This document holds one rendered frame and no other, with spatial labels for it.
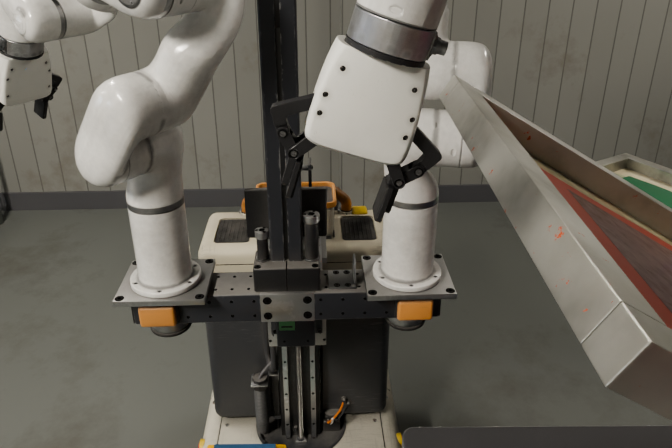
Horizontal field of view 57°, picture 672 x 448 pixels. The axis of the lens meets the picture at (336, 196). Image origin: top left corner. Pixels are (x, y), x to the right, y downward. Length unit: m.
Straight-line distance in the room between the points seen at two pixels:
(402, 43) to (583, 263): 0.23
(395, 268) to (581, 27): 3.05
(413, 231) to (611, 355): 0.70
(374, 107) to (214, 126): 3.31
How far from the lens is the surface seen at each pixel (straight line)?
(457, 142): 0.99
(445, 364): 2.73
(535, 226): 0.51
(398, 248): 1.08
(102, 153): 0.95
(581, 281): 0.44
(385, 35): 0.53
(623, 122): 4.28
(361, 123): 0.56
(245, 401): 2.01
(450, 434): 1.12
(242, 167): 3.92
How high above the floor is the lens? 1.75
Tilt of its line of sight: 25 degrees down
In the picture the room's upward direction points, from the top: straight up
